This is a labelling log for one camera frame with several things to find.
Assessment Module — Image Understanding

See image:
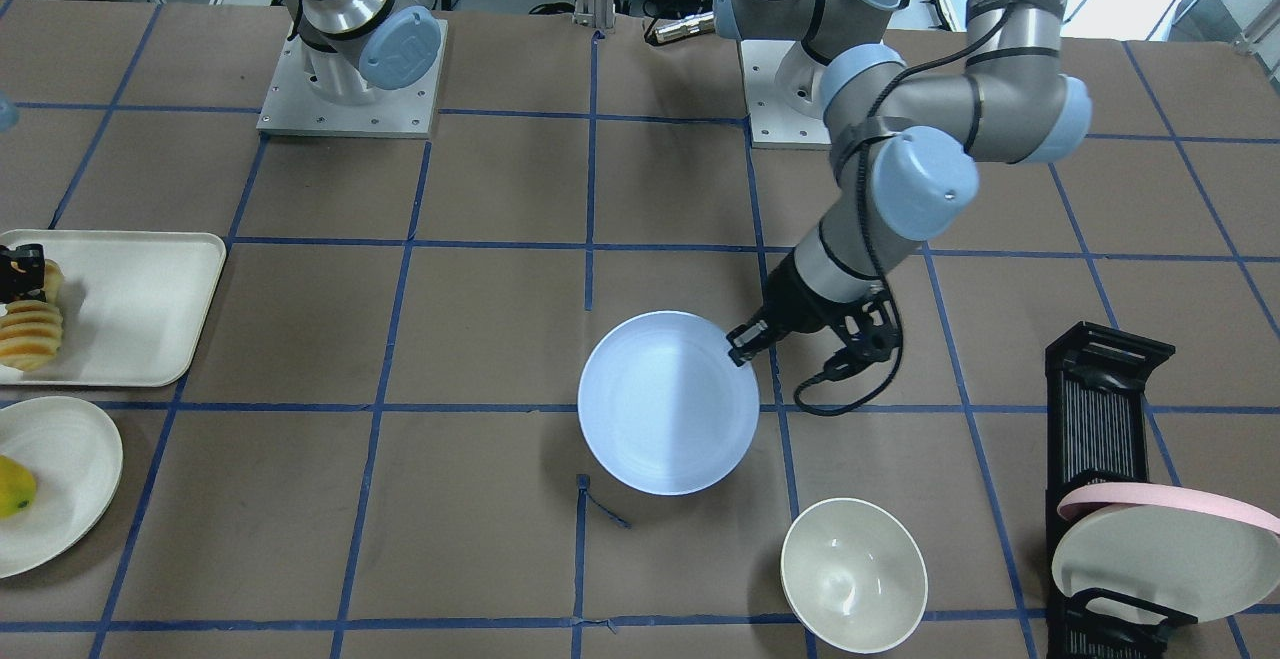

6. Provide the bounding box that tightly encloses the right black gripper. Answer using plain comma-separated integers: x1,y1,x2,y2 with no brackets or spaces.
1,244,47,305

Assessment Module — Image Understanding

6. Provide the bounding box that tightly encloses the yellow lemon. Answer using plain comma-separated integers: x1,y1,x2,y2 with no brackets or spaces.
0,456,38,520

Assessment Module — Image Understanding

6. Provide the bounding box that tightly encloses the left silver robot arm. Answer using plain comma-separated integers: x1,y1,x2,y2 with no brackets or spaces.
712,0,1092,371

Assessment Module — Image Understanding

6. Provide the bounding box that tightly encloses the black dish rack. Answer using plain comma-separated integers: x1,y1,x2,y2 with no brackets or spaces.
1044,321,1198,658

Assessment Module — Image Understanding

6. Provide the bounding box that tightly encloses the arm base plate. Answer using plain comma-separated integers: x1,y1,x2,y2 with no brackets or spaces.
739,40,829,150
257,20,445,139

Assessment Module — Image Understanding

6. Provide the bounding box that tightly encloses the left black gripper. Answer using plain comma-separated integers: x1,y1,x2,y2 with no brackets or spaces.
726,253,902,372

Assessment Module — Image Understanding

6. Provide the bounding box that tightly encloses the white rectangular tray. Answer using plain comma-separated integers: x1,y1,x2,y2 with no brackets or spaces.
1,229,227,386

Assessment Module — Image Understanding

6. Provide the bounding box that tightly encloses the white bowl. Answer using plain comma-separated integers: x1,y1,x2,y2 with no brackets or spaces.
780,498,931,655

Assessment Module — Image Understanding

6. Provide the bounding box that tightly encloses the blue plate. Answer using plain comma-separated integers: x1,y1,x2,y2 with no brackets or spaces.
577,311,759,496

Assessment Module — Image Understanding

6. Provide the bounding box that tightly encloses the ridged bread loaf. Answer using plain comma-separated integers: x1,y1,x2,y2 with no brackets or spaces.
1,258,65,372

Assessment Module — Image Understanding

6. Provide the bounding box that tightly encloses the white plate in rack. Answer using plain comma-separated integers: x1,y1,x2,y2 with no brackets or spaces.
1051,507,1279,622

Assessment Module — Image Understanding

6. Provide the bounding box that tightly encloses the pink plate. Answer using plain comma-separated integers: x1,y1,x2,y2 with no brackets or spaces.
1055,482,1279,535

